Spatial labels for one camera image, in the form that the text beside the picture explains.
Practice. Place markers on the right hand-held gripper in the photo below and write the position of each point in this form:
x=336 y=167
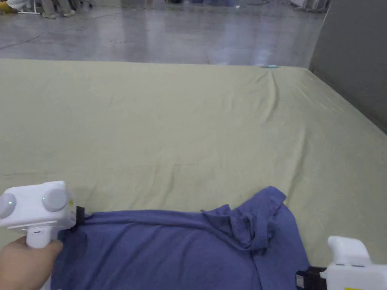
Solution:
x=353 y=265

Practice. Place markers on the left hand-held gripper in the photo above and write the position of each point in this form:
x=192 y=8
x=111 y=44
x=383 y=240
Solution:
x=33 y=208

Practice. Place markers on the dark blue shirt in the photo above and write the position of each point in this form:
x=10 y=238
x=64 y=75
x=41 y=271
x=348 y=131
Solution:
x=181 y=250

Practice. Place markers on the person's left hand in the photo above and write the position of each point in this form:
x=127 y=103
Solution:
x=25 y=265

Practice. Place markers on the bed with pale green sheet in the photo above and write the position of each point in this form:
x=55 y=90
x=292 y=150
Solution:
x=169 y=127

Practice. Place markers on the grey padded headboard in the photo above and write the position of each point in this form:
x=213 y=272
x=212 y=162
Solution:
x=353 y=60

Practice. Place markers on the small turquoise object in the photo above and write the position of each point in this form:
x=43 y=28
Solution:
x=271 y=66

